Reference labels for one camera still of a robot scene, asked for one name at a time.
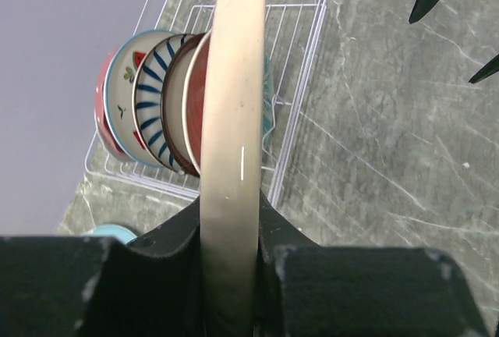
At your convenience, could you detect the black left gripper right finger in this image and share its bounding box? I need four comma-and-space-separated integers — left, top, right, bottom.
255, 197, 488, 336

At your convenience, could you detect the red teal floral plate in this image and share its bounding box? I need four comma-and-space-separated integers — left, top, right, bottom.
182, 31, 274, 174

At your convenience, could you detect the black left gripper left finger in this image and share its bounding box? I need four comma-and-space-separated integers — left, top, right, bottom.
1, 203, 203, 336

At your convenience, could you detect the cream blue plate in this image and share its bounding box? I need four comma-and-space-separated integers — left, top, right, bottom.
200, 0, 266, 336
88, 224, 137, 244

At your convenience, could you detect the blue striped white plate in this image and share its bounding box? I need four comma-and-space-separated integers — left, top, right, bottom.
132, 34, 194, 172

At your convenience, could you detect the watermelon pattern plate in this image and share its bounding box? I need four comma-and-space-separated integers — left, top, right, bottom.
103, 30, 172, 167

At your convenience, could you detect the pink polka dot plate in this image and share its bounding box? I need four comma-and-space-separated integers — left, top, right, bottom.
94, 48, 132, 163

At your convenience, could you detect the maroon rim beige plate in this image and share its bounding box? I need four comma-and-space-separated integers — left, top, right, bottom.
161, 33, 204, 177

